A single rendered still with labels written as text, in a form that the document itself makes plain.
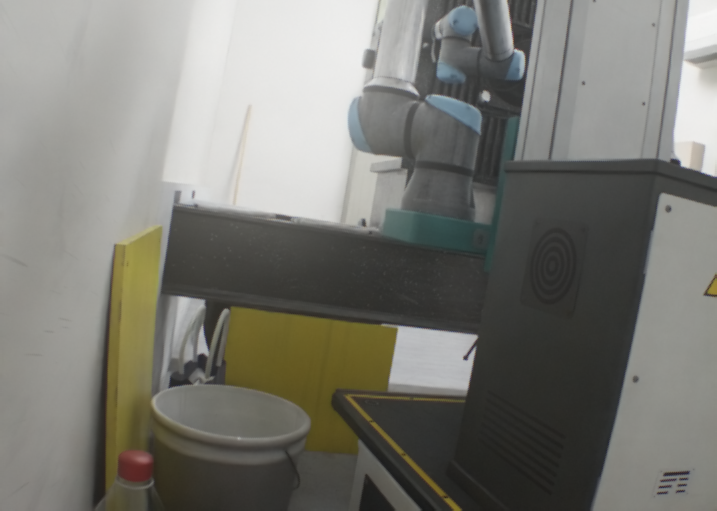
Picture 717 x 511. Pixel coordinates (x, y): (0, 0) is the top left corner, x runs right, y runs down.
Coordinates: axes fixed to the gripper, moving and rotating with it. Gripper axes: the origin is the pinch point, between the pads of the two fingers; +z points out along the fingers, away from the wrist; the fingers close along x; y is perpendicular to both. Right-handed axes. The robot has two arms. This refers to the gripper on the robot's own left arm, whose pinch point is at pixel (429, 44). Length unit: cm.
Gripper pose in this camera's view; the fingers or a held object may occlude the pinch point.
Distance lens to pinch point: 197.9
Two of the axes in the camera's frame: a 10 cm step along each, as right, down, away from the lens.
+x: -9.6, -1.5, -2.3
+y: 1.6, -9.8, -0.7
